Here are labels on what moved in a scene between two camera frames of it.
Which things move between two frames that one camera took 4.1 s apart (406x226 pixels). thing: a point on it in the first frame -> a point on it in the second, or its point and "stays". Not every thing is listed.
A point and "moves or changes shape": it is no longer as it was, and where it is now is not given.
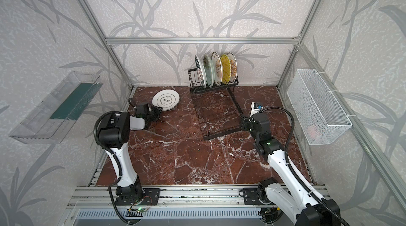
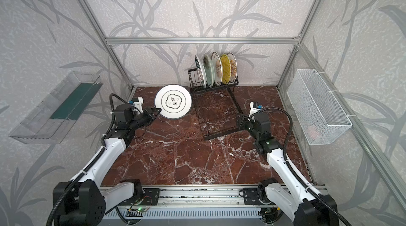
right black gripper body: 248,126 stays
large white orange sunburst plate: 216,60 stays
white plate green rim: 167,99 moves or changes shape
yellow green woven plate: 225,67 stays
